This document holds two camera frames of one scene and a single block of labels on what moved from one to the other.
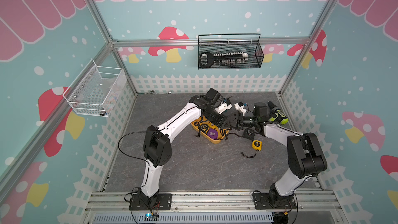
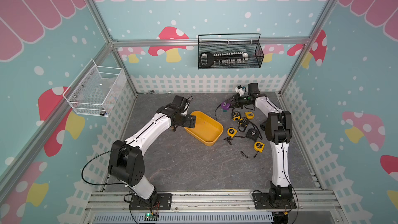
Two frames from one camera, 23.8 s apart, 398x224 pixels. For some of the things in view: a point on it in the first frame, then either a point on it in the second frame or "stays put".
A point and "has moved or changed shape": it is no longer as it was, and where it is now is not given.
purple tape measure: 212,133 has moved or changed shape
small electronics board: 151,217 stays put
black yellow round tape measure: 204,127 has moved or changed shape
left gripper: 220,121 to 187,122
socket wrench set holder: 208,59 stays put
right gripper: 236,117 to 236,99
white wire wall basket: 97,91 stays put
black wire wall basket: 229,51 stays put
